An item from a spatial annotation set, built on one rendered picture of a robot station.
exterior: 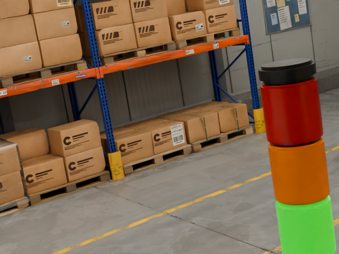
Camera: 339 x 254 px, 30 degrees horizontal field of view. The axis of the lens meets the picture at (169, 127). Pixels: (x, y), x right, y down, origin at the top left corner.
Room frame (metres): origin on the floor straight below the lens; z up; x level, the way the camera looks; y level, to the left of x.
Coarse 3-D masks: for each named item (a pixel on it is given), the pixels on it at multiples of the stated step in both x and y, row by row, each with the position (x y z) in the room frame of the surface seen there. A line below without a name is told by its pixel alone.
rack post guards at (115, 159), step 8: (256, 112) 10.02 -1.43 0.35; (256, 120) 10.02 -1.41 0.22; (264, 120) 10.08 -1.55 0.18; (256, 128) 10.04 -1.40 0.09; (264, 128) 10.06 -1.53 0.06; (120, 152) 8.68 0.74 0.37; (112, 160) 8.59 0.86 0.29; (120, 160) 8.65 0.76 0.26; (112, 168) 8.60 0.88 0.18; (120, 168) 8.64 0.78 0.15; (112, 176) 8.63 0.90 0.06; (120, 176) 8.62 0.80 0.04
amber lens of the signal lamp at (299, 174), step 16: (272, 144) 0.55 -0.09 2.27; (304, 144) 0.53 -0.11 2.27; (320, 144) 0.53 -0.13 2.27; (272, 160) 0.54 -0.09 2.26; (288, 160) 0.53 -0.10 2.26; (304, 160) 0.52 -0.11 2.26; (320, 160) 0.53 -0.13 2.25; (272, 176) 0.55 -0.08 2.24; (288, 176) 0.53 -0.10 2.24; (304, 176) 0.52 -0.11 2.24; (320, 176) 0.53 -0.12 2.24; (288, 192) 0.53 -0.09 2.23; (304, 192) 0.52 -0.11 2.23; (320, 192) 0.53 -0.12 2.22
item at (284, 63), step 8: (264, 64) 0.56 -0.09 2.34; (272, 64) 0.55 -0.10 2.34; (280, 64) 0.54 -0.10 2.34; (288, 64) 0.54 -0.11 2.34; (296, 64) 0.53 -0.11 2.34; (304, 64) 0.53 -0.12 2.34; (312, 64) 0.53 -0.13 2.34; (264, 72) 0.54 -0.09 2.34; (272, 72) 0.53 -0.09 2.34; (280, 72) 0.53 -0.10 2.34; (288, 72) 0.52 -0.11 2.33; (296, 72) 0.53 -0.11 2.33; (304, 72) 0.53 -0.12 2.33; (312, 72) 0.53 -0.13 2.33; (264, 80) 0.54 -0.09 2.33; (272, 80) 0.53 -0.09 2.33; (280, 80) 0.53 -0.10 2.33; (288, 80) 0.53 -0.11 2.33; (296, 80) 0.53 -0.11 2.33
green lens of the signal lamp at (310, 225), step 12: (276, 204) 0.55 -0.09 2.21; (312, 204) 0.53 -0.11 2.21; (324, 204) 0.53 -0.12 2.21; (288, 216) 0.53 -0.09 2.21; (300, 216) 0.53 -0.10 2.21; (312, 216) 0.52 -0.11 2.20; (324, 216) 0.53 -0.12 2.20; (288, 228) 0.53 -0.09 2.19; (300, 228) 0.53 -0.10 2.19; (312, 228) 0.52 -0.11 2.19; (324, 228) 0.53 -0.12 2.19; (288, 240) 0.53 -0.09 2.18; (300, 240) 0.53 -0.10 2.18; (312, 240) 0.52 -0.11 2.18; (324, 240) 0.53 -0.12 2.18; (288, 252) 0.54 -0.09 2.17; (300, 252) 0.53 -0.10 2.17; (312, 252) 0.52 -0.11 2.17; (324, 252) 0.53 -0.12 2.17
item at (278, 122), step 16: (304, 80) 0.54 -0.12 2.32; (272, 96) 0.53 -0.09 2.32; (288, 96) 0.53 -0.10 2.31; (304, 96) 0.53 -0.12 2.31; (272, 112) 0.53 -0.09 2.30; (288, 112) 0.53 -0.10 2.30; (304, 112) 0.53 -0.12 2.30; (320, 112) 0.54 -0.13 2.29; (272, 128) 0.54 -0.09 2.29; (288, 128) 0.53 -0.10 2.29; (304, 128) 0.53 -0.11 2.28; (320, 128) 0.54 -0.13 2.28; (288, 144) 0.53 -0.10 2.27
